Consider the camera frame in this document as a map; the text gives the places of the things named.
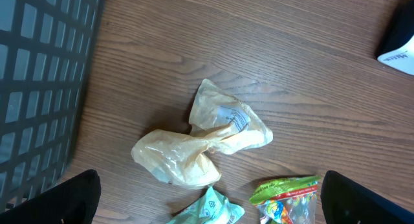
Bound white barcode scanner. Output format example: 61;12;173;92
375;0;414;76

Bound green gummy candy bag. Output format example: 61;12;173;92
249;175;320;224

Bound beige snack bag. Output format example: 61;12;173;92
131;79;273;189

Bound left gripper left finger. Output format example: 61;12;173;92
1;169;101;224

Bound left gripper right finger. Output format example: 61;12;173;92
320;170;413;224

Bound dark grey plastic basket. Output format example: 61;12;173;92
1;0;104;212

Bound mint green snack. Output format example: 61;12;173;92
168;186;245;224

